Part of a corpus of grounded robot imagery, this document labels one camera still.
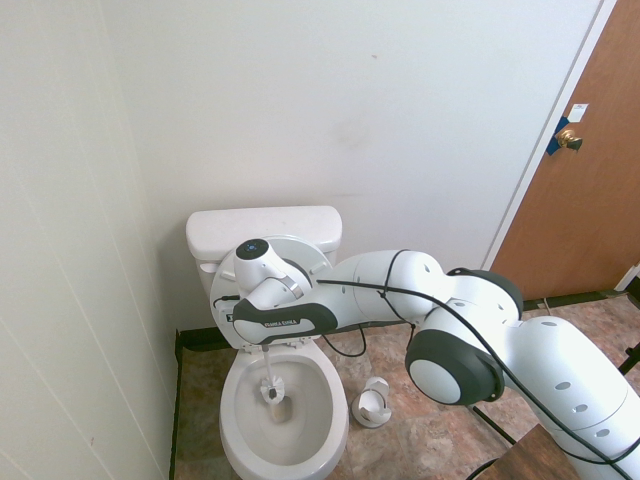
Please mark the white toilet tank lid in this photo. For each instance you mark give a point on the white toilet tank lid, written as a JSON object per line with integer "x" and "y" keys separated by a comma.
{"x": 260, "y": 225}

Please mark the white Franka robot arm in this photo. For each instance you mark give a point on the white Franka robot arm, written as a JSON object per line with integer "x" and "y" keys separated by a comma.
{"x": 380, "y": 285}

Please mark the white ceramic toilet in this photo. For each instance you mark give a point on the white ceramic toilet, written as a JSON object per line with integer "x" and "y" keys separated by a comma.
{"x": 235, "y": 440}

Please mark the white paper label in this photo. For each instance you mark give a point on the white paper label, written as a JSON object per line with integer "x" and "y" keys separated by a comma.
{"x": 577, "y": 112}

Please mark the white toilet brush grey grip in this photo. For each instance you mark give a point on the white toilet brush grey grip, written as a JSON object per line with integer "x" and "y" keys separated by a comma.
{"x": 272, "y": 386}

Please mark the blue tape strip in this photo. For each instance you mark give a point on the blue tape strip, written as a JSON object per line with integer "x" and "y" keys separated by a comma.
{"x": 552, "y": 146}

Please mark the black baseboard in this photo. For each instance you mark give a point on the black baseboard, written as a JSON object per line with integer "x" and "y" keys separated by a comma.
{"x": 200, "y": 337}

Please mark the white toilet brush holder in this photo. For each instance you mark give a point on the white toilet brush holder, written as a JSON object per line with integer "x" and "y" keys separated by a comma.
{"x": 372, "y": 407}

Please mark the brass door knob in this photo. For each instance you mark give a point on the brass door knob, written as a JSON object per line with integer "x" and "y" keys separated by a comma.
{"x": 567, "y": 137}

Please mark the black camera tripod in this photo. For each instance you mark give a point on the black camera tripod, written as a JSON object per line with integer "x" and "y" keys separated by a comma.
{"x": 495, "y": 425}

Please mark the white door frame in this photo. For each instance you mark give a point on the white door frame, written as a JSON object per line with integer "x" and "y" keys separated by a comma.
{"x": 552, "y": 125}

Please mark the brown wooden door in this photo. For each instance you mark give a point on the brown wooden door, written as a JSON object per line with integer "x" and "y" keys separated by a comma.
{"x": 590, "y": 200}

